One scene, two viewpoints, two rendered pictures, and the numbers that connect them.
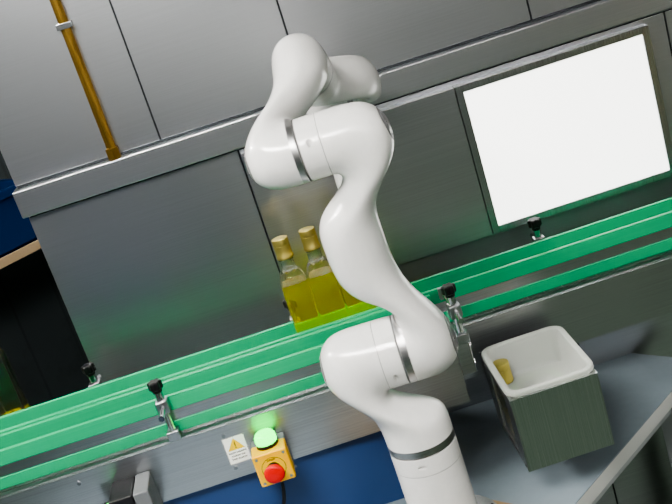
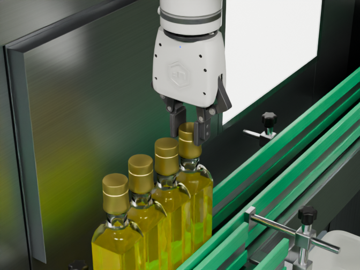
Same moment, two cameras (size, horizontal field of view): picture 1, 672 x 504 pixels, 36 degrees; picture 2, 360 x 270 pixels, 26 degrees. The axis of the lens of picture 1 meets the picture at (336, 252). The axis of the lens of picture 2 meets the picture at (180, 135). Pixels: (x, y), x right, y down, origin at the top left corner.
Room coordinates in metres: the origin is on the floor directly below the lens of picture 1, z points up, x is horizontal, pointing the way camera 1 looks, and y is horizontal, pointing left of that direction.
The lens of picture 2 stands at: (1.45, 0.75, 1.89)
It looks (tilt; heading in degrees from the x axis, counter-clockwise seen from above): 30 degrees down; 306
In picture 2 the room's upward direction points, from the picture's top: straight up
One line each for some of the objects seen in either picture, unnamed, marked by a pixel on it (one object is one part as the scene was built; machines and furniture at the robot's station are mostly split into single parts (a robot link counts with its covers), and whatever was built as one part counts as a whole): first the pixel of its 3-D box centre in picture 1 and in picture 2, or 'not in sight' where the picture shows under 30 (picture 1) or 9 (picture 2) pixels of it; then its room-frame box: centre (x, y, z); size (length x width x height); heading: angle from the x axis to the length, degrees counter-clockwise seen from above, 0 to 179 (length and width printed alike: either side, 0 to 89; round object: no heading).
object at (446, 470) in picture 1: (436, 486); not in sight; (1.61, -0.04, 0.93); 0.19 x 0.19 x 0.18
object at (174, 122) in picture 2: not in sight; (171, 112); (2.06, -0.07, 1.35); 0.03 x 0.03 x 0.07; 1
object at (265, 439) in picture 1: (265, 437); not in sight; (1.83, 0.24, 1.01); 0.04 x 0.04 x 0.03
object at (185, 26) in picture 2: not in sight; (189, 16); (2.03, -0.07, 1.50); 0.09 x 0.08 x 0.03; 1
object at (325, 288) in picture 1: (331, 305); (143, 261); (2.03, 0.04, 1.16); 0.06 x 0.06 x 0.21; 0
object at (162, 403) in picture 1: (164, 416); not in sight; (1.84, 0.41, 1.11); 0.07 x 0.04 x 0.13; 1
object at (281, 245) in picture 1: (282, 247); (115, 193); (2.02, 0.10, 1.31); 0.04 x 0.04 x 0.04
